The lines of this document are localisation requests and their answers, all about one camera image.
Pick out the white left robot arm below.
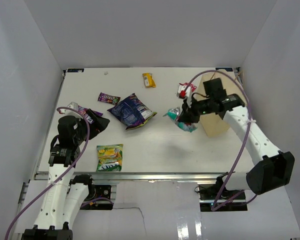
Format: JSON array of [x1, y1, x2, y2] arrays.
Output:
[[21, 109, 110, 240]]

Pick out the purple white snack packet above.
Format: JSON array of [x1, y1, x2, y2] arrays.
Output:
[[78, 105, 103, 124]]

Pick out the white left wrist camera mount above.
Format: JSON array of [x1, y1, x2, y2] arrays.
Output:
[[56, 101, 82, 118]]

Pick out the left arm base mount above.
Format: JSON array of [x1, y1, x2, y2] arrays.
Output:
[[80, 184, 117, 211]]

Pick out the teal candy packet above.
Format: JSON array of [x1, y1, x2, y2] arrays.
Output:
[[163, 107, 197, 133]]

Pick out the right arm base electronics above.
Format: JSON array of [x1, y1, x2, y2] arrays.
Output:
[[194, 184, 248, 213]]

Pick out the brown paper bag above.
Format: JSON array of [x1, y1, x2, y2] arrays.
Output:
[[197, 72, 247, 138]]

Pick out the purple chocolate bar wrapper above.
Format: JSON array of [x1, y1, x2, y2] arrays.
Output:
[[97, 92, 121, 106]]

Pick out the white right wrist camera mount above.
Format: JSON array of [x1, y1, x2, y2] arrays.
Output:
[[176, 83, 193, 107]]

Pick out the dark blue chips bag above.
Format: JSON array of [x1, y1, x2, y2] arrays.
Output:
[[107, 93, 157, 130]]

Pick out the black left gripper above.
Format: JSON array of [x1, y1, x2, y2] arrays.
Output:
[[73, 108, 110, 145]]

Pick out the red candy packet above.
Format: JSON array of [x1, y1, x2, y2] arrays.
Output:
[[178, 82, 197, 93]]

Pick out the yellow snack bar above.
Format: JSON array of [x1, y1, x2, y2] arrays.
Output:
[[142, 72, 156, 88]]

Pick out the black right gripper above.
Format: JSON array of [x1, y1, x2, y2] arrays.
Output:
[[178, 96, 213, 124]]

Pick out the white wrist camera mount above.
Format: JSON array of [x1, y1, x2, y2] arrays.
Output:
[[56, 101, 82, 118], [176, 83, 193, 107]]

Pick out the green yellow chips bag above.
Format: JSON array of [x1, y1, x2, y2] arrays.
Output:
[[96, 144, 124, 172]]

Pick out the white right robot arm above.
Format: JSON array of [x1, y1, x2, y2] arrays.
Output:
[[177, 78, 295, 200]]

